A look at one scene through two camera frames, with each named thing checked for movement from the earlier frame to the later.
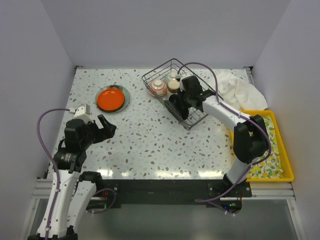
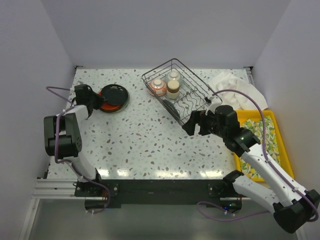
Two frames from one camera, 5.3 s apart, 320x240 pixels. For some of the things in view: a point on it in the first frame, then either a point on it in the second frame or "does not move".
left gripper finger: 109,129 to 99,99
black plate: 175,100 to 115,94
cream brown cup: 173,86 does not move
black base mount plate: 226,194 does not move
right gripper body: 188,96 to 210,118
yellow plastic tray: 287,175 does not move
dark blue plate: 171,106 does not move
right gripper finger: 191,104 to 204,129
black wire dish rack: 178,91 does not move
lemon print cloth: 271,167 does not move
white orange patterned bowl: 157,88 does not move
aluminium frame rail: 43,189 does not move
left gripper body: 92,136 to 91,99
